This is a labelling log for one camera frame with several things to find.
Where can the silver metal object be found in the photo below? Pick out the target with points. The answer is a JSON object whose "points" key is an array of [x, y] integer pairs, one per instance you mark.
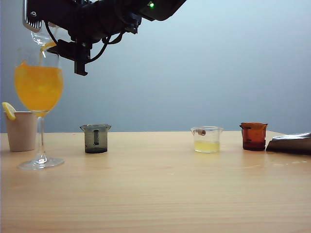
{"points": [[289, 144]]}

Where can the clear cup with yellow liquid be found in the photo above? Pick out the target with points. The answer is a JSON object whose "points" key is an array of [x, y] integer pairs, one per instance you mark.
{"points": [[206, 146]]}

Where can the grey smoked measuring cup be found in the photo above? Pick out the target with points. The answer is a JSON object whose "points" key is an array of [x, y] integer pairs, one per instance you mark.
{"points": [[102, 140]]}

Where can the yellow lemon slice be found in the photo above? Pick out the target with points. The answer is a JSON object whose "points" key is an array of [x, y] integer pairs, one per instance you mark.
{"points": [[9, 111]]}

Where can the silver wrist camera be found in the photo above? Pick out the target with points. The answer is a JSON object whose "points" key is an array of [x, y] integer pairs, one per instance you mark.
{"points": [[31, 14]]}

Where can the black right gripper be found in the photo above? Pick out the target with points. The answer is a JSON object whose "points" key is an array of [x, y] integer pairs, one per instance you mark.
{"points": [[85, 17]]}

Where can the clear flared measuring cup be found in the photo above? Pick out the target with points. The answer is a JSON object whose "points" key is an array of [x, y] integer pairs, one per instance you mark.
{"points": [[40, 38]]}

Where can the clear stemmed wine glass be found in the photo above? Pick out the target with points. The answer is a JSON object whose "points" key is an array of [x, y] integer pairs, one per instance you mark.
{"points": [[39, 87]]}

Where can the amber brown measuring cup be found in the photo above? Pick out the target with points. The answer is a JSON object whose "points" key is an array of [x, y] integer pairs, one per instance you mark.
{"points": [[253, 138]]}

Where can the beige paper cup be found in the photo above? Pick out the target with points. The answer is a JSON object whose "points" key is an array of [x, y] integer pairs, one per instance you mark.
{"points": [[20, 133]]}

